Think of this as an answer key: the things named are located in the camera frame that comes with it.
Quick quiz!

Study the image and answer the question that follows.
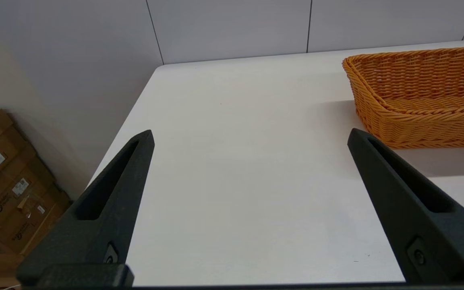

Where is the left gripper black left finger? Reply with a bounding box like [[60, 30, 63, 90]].
[[16, 129, 155, 282]]

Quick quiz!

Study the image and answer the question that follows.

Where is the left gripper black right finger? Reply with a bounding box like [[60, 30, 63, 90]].
[[347, 128, 464, 284]]

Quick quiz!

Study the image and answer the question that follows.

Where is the orange wicker basket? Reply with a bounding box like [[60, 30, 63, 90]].
[[342, 45, 464, 149]]

